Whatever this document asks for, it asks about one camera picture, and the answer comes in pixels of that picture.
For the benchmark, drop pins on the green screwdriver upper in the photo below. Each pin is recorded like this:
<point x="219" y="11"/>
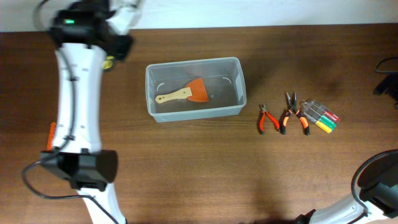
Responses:
<point x="322" y="115"/>

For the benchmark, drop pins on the clear screwdriver set case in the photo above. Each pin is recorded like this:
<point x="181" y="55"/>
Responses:
<point x="305" y="106"/>

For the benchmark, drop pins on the clear plastic container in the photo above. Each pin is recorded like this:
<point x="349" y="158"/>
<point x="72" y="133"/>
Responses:
<point x="224" y="83"/>

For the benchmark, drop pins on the red screwdriver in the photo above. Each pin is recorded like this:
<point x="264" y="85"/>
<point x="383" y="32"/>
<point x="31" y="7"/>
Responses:
<point x="323" y="110"/>

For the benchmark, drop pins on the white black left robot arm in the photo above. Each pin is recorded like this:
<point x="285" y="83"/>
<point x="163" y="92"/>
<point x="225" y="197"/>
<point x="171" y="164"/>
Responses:
<point x="86" y="35"/>

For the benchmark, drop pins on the orange scraper wooden handle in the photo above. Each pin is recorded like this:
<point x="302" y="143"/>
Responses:
<point x="194" y="91"/>

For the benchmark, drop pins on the orange toothed bar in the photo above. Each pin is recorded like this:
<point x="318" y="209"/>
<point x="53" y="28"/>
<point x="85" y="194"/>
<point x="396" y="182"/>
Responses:
<point x="51" y="136"/>

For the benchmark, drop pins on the yellow screwdriver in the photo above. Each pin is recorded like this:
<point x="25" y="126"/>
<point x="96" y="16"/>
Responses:
<point x="317" y="122"/>

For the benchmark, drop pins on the metal file black yellow handle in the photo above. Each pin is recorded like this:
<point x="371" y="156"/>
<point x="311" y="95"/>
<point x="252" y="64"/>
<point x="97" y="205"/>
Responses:
<point x="109" y="63"/>

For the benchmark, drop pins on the green screwdriver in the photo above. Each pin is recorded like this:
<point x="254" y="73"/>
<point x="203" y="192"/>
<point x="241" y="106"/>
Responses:
<point x="322" y="118"/>
<point x="322" y="115"/>

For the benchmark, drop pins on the green screwdriver lower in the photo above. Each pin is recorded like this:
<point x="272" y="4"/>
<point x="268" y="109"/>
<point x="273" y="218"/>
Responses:
<point x="322" y="118"/>

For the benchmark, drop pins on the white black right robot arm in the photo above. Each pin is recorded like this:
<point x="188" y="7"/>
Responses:
<point x="373" y="195"/>

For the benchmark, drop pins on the orange black needle nose pliers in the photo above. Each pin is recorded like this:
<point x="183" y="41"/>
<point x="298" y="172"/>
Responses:
<point x="289" y="111"/>

